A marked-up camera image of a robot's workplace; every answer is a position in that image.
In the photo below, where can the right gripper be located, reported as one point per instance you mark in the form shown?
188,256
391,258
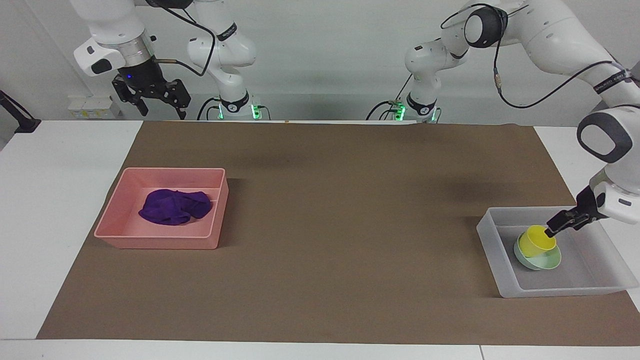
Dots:
142,76

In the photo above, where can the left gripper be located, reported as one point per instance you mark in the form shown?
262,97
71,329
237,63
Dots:
592,202

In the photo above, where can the yellow plastic cup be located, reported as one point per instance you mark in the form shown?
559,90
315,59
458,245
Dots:
535,242

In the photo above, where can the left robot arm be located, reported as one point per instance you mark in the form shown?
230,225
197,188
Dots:
550,35

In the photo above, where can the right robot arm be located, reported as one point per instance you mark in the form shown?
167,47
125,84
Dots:
227,55

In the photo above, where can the translucent white plastic bin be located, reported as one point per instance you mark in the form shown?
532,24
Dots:
590,265

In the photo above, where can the light green bowl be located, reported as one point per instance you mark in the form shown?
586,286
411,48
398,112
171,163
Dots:
547,261

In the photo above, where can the purple cloth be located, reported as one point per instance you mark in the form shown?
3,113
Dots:
172,207

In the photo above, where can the pink plastic tray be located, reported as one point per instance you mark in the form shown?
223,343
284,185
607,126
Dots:
120,227

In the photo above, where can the black stand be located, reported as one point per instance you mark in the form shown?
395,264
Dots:
20,120

